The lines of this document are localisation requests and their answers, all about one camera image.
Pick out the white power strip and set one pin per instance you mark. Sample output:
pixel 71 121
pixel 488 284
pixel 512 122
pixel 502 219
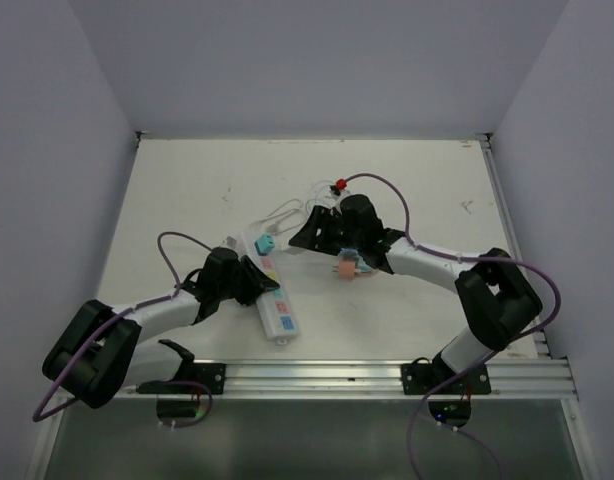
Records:
pixel 278 320

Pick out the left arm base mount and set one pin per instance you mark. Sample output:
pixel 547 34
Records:
pixel 168 368

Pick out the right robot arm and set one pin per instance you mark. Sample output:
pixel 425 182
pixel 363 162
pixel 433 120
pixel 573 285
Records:
pixel 497 300

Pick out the orange charger plug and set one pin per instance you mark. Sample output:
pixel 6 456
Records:
pixel 346 269

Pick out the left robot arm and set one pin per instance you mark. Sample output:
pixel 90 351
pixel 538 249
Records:
pixel 105 349

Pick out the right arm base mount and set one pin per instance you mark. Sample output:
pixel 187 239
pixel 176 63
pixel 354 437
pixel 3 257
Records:
pixel 422 375

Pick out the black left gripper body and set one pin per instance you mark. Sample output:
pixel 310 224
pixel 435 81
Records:
pixel 227 289

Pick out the mint green charger plug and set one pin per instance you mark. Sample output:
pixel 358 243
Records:
pixel 362 269

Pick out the teal dual usb charger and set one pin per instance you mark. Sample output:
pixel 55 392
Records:
pixel 264 244

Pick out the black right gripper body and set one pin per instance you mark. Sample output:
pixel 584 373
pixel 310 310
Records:
pixel 352 240

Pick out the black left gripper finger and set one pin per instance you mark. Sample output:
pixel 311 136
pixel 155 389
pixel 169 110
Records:
pixel 254 279
pixel 247 293

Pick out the aluminium table rail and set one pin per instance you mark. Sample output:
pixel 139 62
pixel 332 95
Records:
pixel 351 380

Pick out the right side aluminium rail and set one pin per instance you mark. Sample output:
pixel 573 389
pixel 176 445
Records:
pixel 539 338

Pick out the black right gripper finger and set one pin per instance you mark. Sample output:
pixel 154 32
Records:
pixel 308 234
pixel 332 236

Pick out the light blue charger plug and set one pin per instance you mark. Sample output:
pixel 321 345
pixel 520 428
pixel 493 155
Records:
pixel 349 254

